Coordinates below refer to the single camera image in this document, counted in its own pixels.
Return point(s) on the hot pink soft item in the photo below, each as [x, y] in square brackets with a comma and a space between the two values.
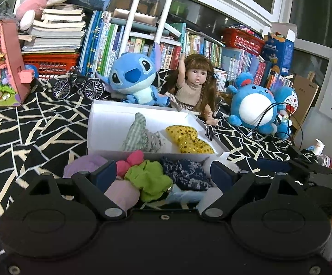
[135, 158]

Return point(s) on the black white patterned cloth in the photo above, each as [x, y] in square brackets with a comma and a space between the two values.
[47, 134]

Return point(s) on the white cardboard box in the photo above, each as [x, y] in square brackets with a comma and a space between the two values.
[116, 129]

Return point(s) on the blue round plush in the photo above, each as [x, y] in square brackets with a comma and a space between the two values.
[252, 106]

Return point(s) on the pink triangular dollhouse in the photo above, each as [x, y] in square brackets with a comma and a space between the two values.
[15, 79]

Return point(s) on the blue Stitch plush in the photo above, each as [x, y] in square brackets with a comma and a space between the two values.
[132, 75]

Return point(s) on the brown-haired doll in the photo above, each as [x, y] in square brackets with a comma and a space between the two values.
[193, 86]

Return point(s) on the purple plush toy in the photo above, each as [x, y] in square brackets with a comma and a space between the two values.
[88, 163]

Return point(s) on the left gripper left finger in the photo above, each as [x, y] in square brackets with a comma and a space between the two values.
[93, 186]

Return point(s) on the orange plastic basket left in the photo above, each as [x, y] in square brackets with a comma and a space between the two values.
[48, 65]

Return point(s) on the navy floral fabric item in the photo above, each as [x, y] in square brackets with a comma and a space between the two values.
[186, 174]

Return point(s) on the row of upright books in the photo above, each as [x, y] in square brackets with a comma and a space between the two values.
[106, 29]

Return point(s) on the miniature metal bicycle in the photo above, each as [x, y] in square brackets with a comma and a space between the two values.
[84, 85]

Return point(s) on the yellow sequin bow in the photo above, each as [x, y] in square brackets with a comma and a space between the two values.
[187, 140]

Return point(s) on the stack of grey books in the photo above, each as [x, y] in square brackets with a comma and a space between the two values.
[59, 28]

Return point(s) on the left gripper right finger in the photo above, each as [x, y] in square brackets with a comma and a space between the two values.
[229, 190]

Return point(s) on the Doraemon plush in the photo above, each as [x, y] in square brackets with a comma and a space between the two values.
[288, 103]

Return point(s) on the blue cardboard box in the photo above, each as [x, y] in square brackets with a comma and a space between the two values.
[279, 51]

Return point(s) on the red basket on books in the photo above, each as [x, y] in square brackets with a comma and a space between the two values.
[237, 38]

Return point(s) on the light blue fabric item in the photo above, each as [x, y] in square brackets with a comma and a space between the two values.
[177, 195]

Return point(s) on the green fabric scrunchie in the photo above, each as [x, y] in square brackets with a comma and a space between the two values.
[149, 179]

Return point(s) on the pink white plush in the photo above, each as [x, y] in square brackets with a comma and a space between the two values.
[35, 5]

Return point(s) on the green gingham fabric item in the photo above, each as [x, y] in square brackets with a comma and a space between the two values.
[140, 138]

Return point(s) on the white ladder frame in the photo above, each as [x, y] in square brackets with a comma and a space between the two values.
[145, 19]

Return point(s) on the pale pink soft item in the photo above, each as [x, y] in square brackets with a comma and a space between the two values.
[123, 193]

